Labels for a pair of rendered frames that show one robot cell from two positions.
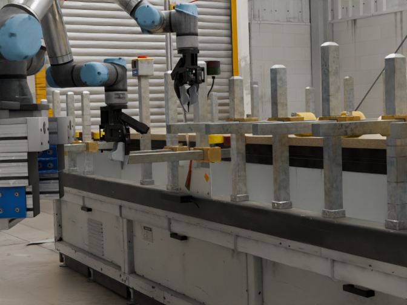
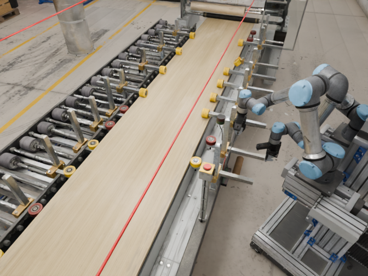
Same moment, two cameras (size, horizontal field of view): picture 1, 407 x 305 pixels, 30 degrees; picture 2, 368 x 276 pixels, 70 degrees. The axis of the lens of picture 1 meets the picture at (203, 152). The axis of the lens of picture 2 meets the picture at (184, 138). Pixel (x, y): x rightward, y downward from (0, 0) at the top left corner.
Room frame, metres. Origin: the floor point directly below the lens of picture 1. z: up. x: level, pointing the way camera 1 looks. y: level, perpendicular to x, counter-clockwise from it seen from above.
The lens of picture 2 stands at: (3.85, 0.84, 2.30)
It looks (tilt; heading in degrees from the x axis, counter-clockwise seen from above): 43 degrees down; 228
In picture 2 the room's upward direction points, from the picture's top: straight up
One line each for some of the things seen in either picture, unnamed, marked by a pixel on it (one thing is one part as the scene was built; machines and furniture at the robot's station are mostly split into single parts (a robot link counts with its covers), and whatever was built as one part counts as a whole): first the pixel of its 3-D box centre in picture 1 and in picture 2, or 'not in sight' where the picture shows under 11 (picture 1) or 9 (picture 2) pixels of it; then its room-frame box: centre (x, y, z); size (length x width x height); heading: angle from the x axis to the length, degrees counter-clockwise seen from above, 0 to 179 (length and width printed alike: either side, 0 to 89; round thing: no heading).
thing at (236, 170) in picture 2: not in sight; (237, 167); (2.11, -0.18, 0.04); 0.30 x 0.08 x 0.08; 27
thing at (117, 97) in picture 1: (116, 98); (274, 139); (2.49, 0.28, 1.05); 0.08 x 0.08 x 0.05
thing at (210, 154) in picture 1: (206, 154); (223, 149); (2.66, -0.01, 0.85); 0.13 x 0.06 x 0.05; 27
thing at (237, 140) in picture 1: (238, 150); (230, 129); (2.46, -0.11, 0.87); 0.03 x 0.03 x 0.48; 27
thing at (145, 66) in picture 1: (142, 68); (206, 172); (3.14, 0.24, 1.18); 0.07 x 0.07 x 0.08; 27
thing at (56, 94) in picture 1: (57, 133); not in sight; (4.24, 0.81, 0.90); 0.03 x 0.03 x 0.48; 27
